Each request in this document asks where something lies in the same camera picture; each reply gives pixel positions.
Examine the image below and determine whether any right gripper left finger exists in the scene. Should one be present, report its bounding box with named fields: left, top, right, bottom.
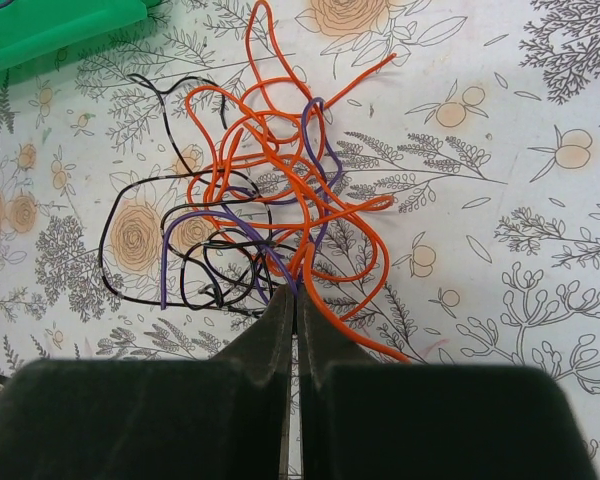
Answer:
left=215, top=286, right=293, bottom=479

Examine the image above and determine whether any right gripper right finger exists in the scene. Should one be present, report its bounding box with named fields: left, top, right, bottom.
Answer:
left=295, top=286, right=376, bottom=479

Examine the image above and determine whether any coloured wire bundle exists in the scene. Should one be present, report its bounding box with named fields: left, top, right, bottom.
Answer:
left=97, top=0, right=412, bottom=365

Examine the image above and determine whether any green compartment tray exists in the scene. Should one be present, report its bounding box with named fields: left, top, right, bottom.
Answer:
left=0, top=0, right=159, bottom=72

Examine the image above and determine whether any floral table mat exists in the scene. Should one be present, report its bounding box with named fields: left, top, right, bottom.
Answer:
left=0, top=1, right=600, bottom=474

